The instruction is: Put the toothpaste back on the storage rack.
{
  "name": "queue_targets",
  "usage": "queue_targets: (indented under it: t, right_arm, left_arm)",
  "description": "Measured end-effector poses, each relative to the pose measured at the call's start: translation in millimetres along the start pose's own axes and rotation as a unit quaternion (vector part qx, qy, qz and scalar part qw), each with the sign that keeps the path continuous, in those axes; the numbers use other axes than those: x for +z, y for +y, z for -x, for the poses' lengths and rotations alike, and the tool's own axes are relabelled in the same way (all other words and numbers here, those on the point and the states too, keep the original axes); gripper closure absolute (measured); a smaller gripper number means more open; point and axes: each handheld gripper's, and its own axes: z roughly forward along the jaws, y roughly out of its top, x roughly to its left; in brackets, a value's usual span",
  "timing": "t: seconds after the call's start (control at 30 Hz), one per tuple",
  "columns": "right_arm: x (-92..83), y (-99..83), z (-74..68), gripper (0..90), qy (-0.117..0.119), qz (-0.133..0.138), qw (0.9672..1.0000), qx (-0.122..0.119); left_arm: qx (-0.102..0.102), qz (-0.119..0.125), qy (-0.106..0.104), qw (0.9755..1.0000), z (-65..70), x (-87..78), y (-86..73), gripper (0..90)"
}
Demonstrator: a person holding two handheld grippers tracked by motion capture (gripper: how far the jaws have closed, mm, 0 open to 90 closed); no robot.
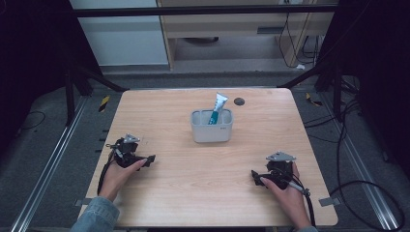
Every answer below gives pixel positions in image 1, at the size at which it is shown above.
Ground person's right hand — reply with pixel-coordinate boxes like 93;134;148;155
259;162;312;229

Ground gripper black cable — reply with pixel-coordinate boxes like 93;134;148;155
97;151;116;196
287;175;319;228

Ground white and teal toothpaste tube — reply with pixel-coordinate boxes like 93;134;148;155
207;92;229;126

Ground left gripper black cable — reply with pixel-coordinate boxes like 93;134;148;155
97;151;116;196

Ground thin black floor cable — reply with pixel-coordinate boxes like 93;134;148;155
18;110;47;131

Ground long black floor cable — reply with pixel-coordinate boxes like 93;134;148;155
303;96;407;232

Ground metal floor rail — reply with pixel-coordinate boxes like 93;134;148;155
9;96;90;232
321;92;401;232

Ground black stand leg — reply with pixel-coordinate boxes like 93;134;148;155
277;59;345;124
63;64;130;128

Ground black horizontal frame bar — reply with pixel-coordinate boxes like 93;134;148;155
71;4;340;18

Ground light wooden desk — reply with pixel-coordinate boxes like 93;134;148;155
156;0;340;71

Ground grey plastic holder box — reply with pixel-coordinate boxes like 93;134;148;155
190;108;234;144

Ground yellow and black tape strip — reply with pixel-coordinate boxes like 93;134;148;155
98;95;111;113
305;92;324;107

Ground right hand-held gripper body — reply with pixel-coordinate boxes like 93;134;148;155
265;151;298;191

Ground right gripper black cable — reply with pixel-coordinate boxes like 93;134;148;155
287;175;319;228

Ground black curtain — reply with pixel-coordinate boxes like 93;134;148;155
0;0;102;159
317;0;410;180

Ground black cables under desk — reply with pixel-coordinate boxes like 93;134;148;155
278;12;321;70

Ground white cabinet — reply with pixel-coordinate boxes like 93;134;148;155
69;0;169;68

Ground person's left hand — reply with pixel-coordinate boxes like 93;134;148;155
98;158;149;203

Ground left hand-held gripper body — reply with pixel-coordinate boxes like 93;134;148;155
105;133;143;169

